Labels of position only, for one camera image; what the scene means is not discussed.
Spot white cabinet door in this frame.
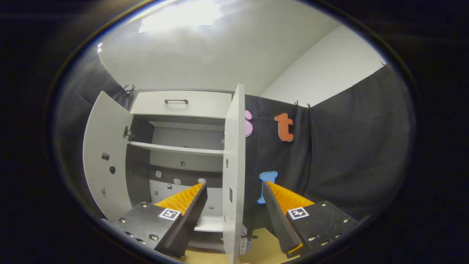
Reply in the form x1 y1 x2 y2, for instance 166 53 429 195
222 84 246 264
82 91 134 220

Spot black backdrop cloth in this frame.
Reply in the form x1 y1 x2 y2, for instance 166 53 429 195
55 55 416 235

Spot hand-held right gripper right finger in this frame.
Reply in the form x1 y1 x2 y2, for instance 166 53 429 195
262 180 367 258

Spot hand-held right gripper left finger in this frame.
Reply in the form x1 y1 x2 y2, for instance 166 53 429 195
101 182 208 258

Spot white cabinet shelf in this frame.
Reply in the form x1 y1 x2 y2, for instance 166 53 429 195
128 141 225 157

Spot white cabinet drawer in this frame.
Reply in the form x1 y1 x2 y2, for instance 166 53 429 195
130 91 233 120

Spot white and grey shoe cabinet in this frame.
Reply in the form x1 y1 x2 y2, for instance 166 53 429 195
82 84 246 264

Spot small boxes beside cabinet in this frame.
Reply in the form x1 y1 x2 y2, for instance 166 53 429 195
240 225 254 256

